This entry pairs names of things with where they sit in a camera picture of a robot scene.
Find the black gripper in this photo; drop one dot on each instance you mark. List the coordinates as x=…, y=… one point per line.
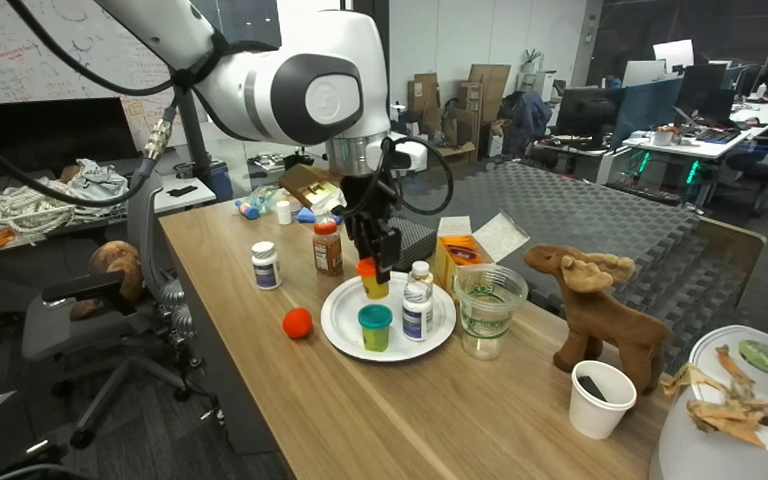
x=373, y=203

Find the orange cap spice bottle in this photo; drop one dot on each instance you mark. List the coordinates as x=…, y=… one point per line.
x=326, y=250

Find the white bottle blue label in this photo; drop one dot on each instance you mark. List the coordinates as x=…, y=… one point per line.
x=418, y=317

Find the teal lid dough tub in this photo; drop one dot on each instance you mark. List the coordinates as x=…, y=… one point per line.
x=374, y=331

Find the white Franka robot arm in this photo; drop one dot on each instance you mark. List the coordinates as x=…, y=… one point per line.
x=295, y=90

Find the white round plate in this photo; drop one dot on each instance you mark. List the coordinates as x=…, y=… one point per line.
x=346, y=325

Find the orange toy ball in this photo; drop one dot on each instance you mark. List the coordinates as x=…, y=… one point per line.
x=298, y=325

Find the grey foam block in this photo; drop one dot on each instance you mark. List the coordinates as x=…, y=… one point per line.
x=414, y=242

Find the yellow open cardboard box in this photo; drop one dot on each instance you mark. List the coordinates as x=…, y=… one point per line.
x=459, y=255

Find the small white tub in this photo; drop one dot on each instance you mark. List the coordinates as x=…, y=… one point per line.
x=283, y=211

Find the large white pill bottle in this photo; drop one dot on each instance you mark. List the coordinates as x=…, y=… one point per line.
x=266, y=269

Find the clear plastic cup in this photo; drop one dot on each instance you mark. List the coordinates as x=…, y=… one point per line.
x=489, y=310

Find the small brown cardboard box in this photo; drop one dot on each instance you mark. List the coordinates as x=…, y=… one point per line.
x=426, y=102

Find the tall brown cardboard box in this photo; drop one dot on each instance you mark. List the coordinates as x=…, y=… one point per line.
x=489, y=94

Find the brown moose plush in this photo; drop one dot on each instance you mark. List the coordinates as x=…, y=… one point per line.
x=607, y=325

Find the black computer monitor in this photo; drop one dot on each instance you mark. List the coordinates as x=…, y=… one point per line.
x=587, y=110

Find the brown plush on chair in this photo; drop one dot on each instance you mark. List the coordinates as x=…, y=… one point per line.
x=118, y=269

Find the white paper cup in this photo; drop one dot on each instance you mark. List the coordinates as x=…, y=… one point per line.
x=599, y=405

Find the grey office chair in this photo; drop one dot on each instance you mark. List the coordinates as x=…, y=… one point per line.
x=73, y=330

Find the white office desk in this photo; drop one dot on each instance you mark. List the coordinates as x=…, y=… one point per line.
x=713, y=142

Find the brown dried chips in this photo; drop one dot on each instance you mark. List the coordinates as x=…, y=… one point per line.
x=722, y=417

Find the whiteboard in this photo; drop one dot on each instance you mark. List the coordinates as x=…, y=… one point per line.
x=29, y=55

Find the white lidded bin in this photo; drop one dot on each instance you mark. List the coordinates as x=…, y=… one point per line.
x=722, y=457

